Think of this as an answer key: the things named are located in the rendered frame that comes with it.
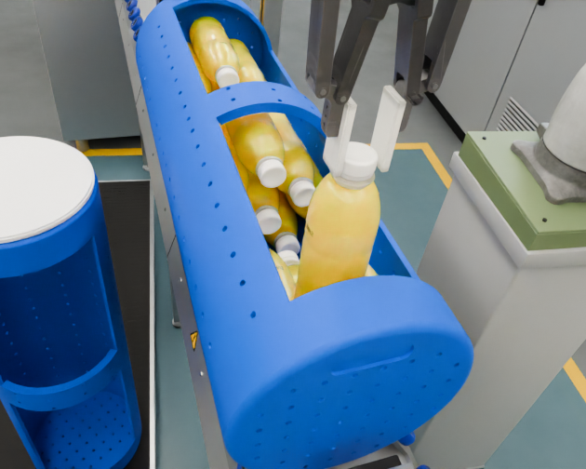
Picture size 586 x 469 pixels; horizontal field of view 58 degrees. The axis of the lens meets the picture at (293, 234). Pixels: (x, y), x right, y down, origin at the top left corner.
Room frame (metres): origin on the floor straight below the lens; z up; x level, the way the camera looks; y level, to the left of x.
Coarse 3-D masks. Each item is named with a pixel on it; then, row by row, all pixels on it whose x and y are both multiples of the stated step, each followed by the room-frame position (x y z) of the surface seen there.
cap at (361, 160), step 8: (352, 144) 0.41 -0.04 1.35; (360, 144) 0.42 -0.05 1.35; (352, 152) 0.40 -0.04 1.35; (360, 152) 0.40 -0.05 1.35; (368, 152) 0.41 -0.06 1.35; (376, 152) 0.41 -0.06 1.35; (352, 160) 0.39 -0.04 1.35; (360, 160) 0.39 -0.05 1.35; (368, 160) 0.39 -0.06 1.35; (376, 160) 0.39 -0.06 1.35; (344, 168) 0.38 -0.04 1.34; (352, 168) 0.38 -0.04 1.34; (360, 168) 0.38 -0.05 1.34; (368, 168) 0.39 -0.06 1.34; (344, 176) 0.38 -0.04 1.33; (352, 176) 0.38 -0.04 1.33; (360, 176) 0.38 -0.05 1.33; (368, 176) 0.39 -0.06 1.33
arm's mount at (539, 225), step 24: (480, 144) 0.95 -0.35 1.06; (504, 144) 0.96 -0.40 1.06; (480, 168) 0.90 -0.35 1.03; (504, 168) 0.87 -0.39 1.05; (504, 192) 0.82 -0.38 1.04; (528, 192) 0.81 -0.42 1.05; (504, 216) 0.79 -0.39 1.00; (528, 216) 0.74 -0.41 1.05; (552, 216) 0.75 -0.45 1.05; (576, 216) 0.76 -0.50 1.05; (528, 240) 0.71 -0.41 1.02; (552, 240) 0.72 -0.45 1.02; (576, 240) 0.73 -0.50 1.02
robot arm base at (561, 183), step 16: (544, 128) 0.99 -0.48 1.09; (512, 144) 0.95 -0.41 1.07; (528, 144) 0.94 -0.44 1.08; (544, 144) 0.89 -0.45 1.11; (528, 160) 0.90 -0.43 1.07; (544, 160) 0.87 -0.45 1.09; (544, 176) 0.84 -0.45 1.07; (560, 176) 0.83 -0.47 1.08; (576, 176) 0.82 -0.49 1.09; (544, 192) 0.82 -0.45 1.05; (560, 192) 0.80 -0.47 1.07; (576, 192) 0.81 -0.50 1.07
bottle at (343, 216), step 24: (336, 192) 0.38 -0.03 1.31; (360, 192) 0.38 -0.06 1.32; (312, 216) 0.38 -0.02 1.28; (336, 216) 0.37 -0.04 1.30; (360, 216) 0.37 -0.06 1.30; (312, 240) 0.38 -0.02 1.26; (336, 240) 0.36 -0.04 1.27; (360, 240) 0.37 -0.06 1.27; (312, 264) 0.37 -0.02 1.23; (336, 264) 0.36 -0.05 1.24; (360, 264) 0.37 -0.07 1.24; (312, 288) 0.37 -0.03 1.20
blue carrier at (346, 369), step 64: (192, 0) 1.03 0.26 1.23; (192, 64) 0.79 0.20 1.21; (192, 128) 0.64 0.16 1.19; (320, 128) 0.70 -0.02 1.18; (192, 192) 0.53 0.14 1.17; (192, 256) 0.45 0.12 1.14; (256, 256) 0.39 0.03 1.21; (384, 256) 0.54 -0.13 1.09; (256, 320) 0.32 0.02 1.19; (320, 320) 0.30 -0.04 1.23; (384, 320) 0.31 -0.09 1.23; (448, 320) 0.34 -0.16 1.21; (256, 384) 0.26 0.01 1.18; (320, 384) 0.27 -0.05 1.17; (384, 384) 0.30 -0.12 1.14; (448, 384) 0.34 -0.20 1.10; (256, 448) 0.25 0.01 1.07; (320, 448) 0.28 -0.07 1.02
